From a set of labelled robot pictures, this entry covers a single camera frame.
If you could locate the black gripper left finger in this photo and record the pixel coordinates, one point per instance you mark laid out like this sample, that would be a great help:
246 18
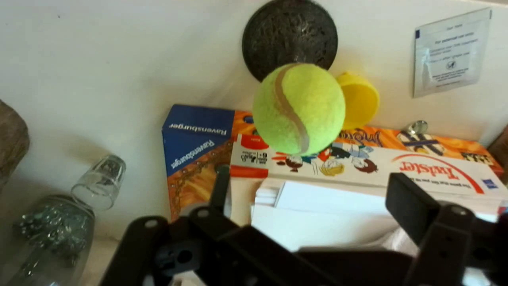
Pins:
221 196

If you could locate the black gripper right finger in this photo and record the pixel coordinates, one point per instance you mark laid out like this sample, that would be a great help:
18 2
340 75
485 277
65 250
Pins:
410 201

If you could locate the yellow-green tennis ball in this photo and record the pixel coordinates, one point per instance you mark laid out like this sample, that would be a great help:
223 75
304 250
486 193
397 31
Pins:
299 109

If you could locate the dark metal candle holder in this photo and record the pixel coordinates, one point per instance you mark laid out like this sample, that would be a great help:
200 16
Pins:
288 32

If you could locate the white Twister game box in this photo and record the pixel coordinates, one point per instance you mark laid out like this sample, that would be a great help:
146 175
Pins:
402 169

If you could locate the blue orange puzzle box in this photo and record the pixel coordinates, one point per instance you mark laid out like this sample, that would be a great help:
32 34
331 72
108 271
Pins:
196 143

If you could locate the white flat box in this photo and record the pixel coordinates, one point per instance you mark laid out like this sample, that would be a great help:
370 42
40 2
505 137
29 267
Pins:
318 212

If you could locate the yellow plastic cup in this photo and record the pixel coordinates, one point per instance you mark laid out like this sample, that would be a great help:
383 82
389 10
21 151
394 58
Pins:
362 97

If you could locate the white printed card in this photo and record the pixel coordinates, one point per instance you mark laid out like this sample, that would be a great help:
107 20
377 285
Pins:
450 53

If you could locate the clear glass bottle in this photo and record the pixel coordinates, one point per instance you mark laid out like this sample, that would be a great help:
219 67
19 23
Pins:
57 232

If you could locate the grey wooden block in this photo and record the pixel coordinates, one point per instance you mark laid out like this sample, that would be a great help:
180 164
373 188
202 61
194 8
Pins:
10 140

